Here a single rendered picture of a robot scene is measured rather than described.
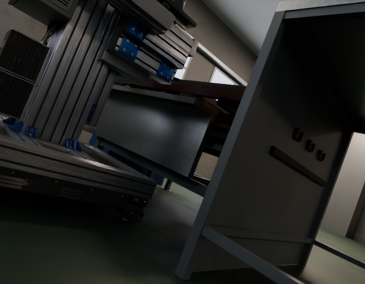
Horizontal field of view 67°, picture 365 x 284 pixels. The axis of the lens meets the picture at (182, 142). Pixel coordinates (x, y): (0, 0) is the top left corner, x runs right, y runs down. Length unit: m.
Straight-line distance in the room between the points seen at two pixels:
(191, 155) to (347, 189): 7.36
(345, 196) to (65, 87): 7.91
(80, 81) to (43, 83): 0.16
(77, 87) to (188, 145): 0.63
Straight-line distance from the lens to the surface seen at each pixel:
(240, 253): 0.92
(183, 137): 1.54
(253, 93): 1.01
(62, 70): 1.40
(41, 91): 1.38
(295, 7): 1.14
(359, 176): 8.61
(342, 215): 8.54
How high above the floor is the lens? 0.39
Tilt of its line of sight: 3 degrees up
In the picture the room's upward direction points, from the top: 21 degrees clockwise
